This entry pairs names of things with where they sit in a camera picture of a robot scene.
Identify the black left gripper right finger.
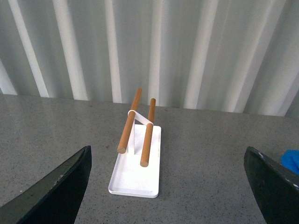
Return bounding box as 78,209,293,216
244,147,299,224

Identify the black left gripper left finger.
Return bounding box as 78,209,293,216
0,146,92,224

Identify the blue microfiber cloth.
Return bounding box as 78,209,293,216
281,149,299,174

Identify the white towel rack with wooden bars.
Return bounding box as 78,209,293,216
108,88,162,198

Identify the white pleated curtain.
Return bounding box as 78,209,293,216
0,0,299,118

